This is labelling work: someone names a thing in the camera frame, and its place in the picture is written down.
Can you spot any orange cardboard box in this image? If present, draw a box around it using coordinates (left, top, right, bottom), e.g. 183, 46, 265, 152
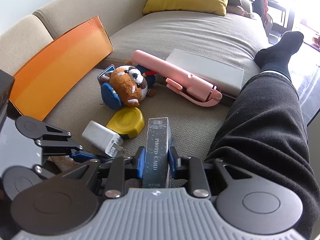
10, 16, 113, 121

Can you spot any white power adapter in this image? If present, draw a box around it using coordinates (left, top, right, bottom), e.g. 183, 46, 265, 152
81, 120, 124, 158

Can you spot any beige sofa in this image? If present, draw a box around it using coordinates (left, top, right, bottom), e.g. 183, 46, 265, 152
1, 0, 268, 154

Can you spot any white box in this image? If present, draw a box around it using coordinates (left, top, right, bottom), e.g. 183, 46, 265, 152
167, 49, 244, 97

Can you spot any dark photo card box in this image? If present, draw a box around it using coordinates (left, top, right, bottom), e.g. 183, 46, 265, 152
143, 117, 172, 189

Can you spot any leg in black trousers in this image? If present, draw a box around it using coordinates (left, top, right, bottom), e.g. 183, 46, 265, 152
205, 31, 319, 239

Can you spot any yellow tape measure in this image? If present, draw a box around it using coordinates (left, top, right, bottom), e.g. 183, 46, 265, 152
106, 107, 145, 139

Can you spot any brown plush toy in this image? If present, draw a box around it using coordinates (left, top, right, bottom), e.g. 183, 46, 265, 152
98, 61, 157, 110

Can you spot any pink selfie stick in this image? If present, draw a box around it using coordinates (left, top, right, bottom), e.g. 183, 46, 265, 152
131, 50, 222, 107

